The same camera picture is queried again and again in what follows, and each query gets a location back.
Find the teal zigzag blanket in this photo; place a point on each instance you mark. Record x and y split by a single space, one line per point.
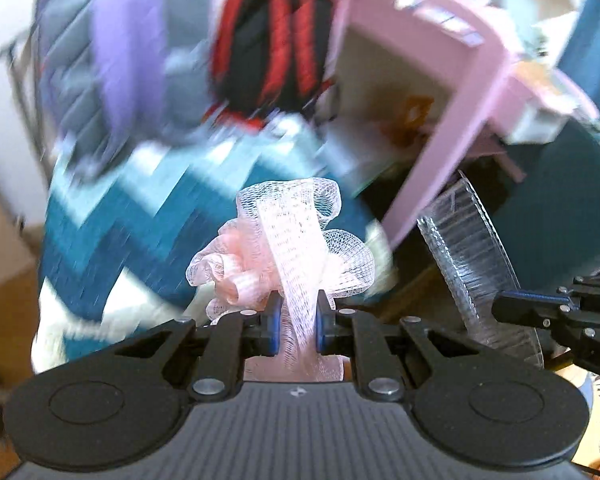
145 240

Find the purple grey quilted backpack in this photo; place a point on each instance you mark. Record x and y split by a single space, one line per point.
115 65

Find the pink mesh net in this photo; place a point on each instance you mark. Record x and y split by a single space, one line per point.
292 255

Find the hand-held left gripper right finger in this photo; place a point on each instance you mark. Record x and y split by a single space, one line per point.
322 328

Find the clear plastic container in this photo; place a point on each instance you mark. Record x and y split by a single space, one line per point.
462 255

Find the pink plastic chair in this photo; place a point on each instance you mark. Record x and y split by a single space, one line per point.
430 85

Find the black red backpack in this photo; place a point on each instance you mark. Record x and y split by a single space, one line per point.
275 45

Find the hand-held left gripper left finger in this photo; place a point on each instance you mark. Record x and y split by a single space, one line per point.
274 328

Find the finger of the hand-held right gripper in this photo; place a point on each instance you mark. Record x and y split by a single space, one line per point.
530 309

